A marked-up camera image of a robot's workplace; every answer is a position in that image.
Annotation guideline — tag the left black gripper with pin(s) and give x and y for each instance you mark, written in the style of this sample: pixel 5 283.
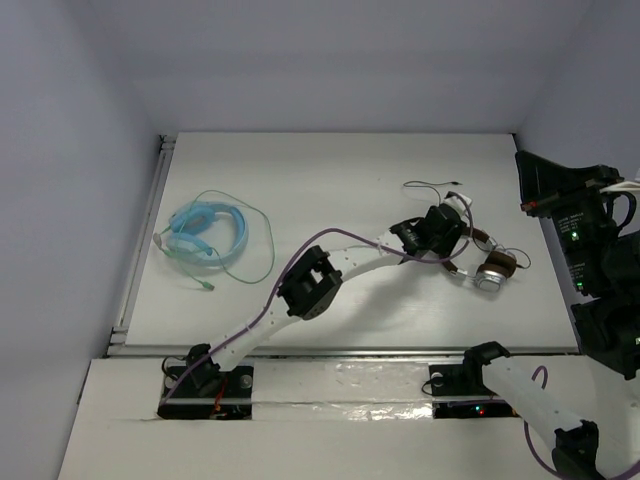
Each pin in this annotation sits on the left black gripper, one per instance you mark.
pixel 451 226

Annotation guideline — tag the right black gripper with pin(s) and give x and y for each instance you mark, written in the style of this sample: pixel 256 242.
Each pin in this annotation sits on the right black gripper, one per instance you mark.
pixel 545 185

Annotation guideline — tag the brown silver headphones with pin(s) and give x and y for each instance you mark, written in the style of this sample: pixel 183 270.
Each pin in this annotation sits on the brown silver headphones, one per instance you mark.
pixel 498 267

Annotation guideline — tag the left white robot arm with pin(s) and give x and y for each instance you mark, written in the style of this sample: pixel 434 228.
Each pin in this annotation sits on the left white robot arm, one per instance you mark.
pixel 312 278

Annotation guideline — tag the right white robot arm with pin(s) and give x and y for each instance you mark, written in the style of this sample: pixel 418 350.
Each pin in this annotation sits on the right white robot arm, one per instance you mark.
pixel 603 264

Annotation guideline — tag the blue headphones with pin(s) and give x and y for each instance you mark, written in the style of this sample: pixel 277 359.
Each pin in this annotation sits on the blue headphones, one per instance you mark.
pixel 204 234

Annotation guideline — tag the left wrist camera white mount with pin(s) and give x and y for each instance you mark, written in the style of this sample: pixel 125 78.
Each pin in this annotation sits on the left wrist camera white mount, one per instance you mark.
pixel 459 202

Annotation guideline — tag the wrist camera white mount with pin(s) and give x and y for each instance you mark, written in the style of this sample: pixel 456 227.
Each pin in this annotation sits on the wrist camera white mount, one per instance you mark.
pixel 459 202
pixel 624 186

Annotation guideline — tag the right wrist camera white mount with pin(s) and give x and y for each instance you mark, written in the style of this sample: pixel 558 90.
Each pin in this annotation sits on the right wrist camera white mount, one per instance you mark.
pixel 624 186

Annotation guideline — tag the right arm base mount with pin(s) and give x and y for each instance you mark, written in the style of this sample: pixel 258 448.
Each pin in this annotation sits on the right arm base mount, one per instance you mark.
pixel 454 396

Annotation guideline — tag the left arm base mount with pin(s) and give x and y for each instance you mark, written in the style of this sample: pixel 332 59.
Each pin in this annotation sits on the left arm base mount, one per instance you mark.
pixel 227 397

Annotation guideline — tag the aluminium rail left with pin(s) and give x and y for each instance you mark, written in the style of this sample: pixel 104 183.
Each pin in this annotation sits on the aluminium rail left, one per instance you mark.
pixel 122 321

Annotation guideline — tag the aluminium rail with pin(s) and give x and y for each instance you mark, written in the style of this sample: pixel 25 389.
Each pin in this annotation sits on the aluminium rail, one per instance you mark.
pixel 122 321
pixel 157 351

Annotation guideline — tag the aluminium rail front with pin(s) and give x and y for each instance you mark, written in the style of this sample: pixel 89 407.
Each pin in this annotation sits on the aluminium rail front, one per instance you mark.
pixel 157 351

